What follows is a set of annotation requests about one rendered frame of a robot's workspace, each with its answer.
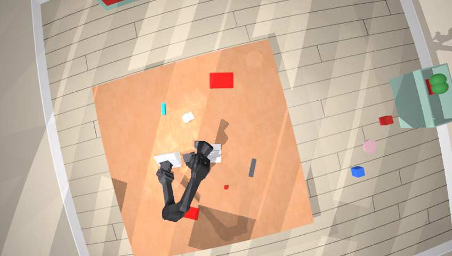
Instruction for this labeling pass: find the grey flat bar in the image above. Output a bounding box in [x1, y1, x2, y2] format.
[248, 159, 256, 178]

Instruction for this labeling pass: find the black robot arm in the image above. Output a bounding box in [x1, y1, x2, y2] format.
[156, 141, 213, 222]

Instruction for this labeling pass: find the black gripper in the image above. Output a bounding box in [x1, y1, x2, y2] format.
[194, 141, 205, 150]

